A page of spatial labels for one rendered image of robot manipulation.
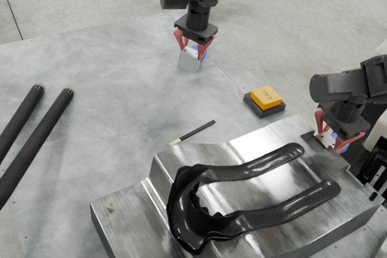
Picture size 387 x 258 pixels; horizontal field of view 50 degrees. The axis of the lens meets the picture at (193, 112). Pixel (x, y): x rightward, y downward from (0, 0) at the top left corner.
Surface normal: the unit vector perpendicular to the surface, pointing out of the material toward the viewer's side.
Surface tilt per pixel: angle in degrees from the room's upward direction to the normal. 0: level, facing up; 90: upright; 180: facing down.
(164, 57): 0
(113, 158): 0
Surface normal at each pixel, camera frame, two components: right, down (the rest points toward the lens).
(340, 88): 0.15, -0.15
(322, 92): -0.97, 0.07
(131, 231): 0.12, -0.71
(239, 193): 0.51, -0.76
